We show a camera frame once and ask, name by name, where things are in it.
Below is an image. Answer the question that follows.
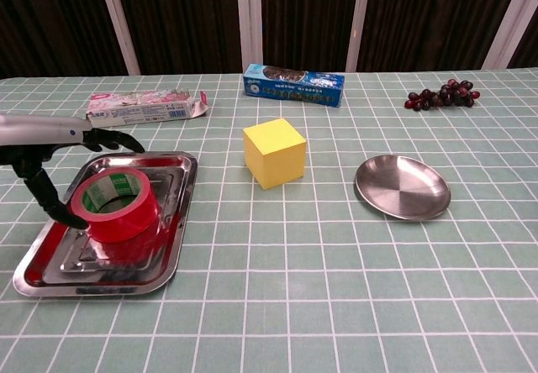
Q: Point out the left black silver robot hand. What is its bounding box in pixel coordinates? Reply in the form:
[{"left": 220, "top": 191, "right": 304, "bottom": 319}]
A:
[{"left": 0, "top": 114, "right": 146, "bottom": 230}]

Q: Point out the red tape roll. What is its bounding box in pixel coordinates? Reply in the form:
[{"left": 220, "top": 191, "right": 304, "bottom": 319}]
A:
[{"left": 69, "top": 168, "right": 163, "bottom": 244}]

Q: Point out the yellow cube block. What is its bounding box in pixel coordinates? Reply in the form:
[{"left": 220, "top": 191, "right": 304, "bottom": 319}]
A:
[{"left": 242, "top": 117, "right": 307, "bottom": 191}]

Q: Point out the pink floral carton box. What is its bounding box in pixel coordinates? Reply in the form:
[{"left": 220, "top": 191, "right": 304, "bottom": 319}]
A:
[{"left": 85, "top": 89, "right": 210, "bottom": 129}]

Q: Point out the rectangular steel tray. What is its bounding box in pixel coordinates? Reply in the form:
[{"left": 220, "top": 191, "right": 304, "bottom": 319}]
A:
[{"left": 12, "top": 150, "right": 198, "bottom": 297}]

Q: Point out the blue cookie box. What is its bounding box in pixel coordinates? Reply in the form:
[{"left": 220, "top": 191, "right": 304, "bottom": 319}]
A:
[{"left": 242, "top": 63, "right": 345, "bottom": 108}]

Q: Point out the green checked tablecloth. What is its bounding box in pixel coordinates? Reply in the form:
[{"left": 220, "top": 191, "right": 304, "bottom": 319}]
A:
[{"left": 0, "top": 66, "right": 538, "bottom": 373}]

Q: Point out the round steel plate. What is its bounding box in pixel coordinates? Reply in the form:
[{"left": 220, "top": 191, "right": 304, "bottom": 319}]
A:
[{"left": 354, "top": 154, "right": 452, "bottom": 222}]

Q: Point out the dark red grape bunch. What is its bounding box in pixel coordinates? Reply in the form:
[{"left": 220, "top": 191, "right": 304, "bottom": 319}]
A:
[{"left": 403, "top": 78, "right": 481, "bottom": 112}]

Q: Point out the white frame post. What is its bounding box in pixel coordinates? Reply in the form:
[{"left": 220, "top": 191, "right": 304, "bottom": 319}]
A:
[
  {"left": 235, "top": 0, "right": 264, "bottom": 74},
  {"left": 345, "top": 0, "right": 374, "bottom": 73},
  {"left": 95, "top": 0, "right": 141, "bottom": 76},
  {"left": 482, "top": 0, "right": 538, "bottom": 71}
]

